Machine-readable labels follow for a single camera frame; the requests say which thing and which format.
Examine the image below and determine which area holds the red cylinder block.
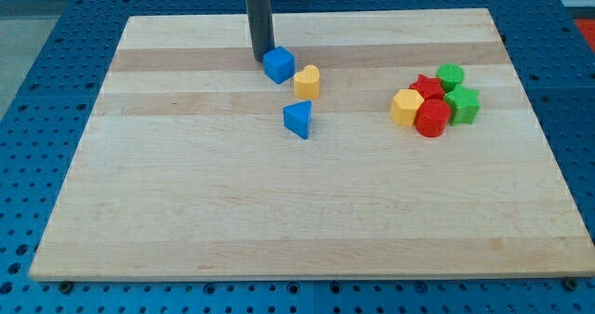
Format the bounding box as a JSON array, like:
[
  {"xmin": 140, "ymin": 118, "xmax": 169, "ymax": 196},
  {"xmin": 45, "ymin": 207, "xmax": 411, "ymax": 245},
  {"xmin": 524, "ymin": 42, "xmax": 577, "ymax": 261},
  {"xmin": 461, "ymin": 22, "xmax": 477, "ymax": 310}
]
[{"xmin": 415, "ymin": 99, "xmax": 451, "ymax": 137}]

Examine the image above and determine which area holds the red star block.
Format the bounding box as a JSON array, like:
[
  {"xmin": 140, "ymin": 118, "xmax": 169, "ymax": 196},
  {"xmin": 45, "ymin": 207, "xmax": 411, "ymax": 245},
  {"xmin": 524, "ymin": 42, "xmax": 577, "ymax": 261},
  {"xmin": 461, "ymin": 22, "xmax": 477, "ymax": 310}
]
[{"xmin": 409, "ymin": 74, "xmax": 445, "ymax": 99}]

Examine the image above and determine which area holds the wooden board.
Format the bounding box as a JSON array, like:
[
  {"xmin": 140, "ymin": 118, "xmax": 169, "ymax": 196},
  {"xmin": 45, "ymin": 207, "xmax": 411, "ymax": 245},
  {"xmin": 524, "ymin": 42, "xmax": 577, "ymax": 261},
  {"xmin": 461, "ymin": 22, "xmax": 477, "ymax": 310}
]
[{"xmin": 29, "ymin": 8, "xmax": 594, "ymax": 281}]

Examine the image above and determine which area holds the blue triangle block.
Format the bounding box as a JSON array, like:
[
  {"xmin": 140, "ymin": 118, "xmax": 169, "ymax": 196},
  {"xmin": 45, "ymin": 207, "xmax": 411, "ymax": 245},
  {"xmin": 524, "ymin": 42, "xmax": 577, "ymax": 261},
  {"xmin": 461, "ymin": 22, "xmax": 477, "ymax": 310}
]
[{"xmin": 283, "ymin": 100, "xmax": 312, "ymax": 139}]

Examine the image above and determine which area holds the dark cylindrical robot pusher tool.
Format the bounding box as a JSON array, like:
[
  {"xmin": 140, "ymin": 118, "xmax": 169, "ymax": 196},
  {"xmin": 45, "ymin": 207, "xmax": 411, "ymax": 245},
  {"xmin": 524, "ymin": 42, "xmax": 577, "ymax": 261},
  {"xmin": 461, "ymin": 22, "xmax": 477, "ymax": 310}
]
[{"xmin": 245, "ymin": 0, "xmax": 275, "ymax": 63}]

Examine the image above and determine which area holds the yellow hexagon block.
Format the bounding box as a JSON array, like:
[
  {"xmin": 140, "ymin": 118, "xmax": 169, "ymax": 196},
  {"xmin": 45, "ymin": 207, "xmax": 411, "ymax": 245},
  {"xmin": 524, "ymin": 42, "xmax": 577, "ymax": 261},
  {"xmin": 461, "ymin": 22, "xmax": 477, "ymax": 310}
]
[{"xmin": 390, "ymin": 89, "xmax": 425, "ymax": 126}]

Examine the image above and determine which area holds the green star block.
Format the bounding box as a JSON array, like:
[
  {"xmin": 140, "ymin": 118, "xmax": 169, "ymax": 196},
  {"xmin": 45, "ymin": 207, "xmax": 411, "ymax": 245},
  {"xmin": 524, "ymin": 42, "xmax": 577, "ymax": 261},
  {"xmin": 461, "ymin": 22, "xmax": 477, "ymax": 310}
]
[{"xmin": 443, "ymin": 85, "xmax": 481, "ymax": 125}]

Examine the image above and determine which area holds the yellow heart block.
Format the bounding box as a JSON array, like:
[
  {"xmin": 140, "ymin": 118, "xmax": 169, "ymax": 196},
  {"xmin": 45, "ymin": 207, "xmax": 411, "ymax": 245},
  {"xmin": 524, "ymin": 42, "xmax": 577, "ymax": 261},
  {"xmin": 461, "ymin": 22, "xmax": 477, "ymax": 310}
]
[{"xmin": 294, "ymin": 65, "xmax": 321, "ymax": 100}]

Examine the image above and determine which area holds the green cylinder block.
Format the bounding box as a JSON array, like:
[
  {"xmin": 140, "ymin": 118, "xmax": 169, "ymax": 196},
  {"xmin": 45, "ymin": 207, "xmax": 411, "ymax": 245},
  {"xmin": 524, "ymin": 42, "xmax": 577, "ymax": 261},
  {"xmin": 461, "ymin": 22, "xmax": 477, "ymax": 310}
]
[{"xmin": 436, "ymin": 63, "xmax": 465, "ymax": 92}]

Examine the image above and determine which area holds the blue cube block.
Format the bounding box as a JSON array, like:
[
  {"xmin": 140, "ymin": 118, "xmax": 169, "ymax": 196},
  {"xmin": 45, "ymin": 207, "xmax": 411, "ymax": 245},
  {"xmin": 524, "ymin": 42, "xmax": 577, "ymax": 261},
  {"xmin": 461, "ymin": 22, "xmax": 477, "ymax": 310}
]
[{"xmin": 263, "ymin": 46, "xmax": 295, "ymax": 85}]

